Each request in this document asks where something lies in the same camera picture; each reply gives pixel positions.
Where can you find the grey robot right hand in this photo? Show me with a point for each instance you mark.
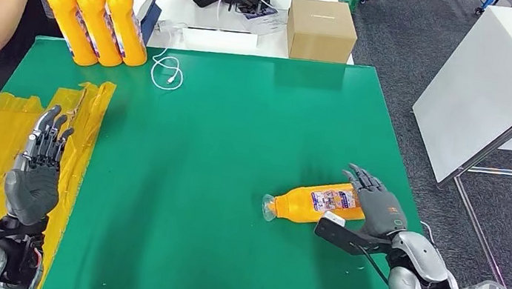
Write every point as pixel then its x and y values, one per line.
pixel 381 212

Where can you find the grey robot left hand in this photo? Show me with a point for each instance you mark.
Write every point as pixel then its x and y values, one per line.
pixel 31 193

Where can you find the orange bottle with clear cap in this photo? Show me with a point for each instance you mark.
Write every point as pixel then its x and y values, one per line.
pixel 98 28
pixel 297 206
pixel 71 25
pixel 127 30

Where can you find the tablet with blue case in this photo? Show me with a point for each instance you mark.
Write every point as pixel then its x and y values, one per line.
pixel 149 20

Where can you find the white table with panel sides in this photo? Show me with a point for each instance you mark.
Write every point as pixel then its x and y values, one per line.
pixel 492 83

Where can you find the white desk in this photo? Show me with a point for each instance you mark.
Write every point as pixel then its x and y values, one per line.
pixel 189 8

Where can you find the brown cardboard box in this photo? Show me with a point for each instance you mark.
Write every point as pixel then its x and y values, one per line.
pixel 321 33

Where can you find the clear plastic sleeve with papers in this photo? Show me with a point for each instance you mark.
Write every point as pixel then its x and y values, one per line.
pixel 269 24

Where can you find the black electronic device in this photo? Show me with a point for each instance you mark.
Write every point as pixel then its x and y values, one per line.
pixel 254 3

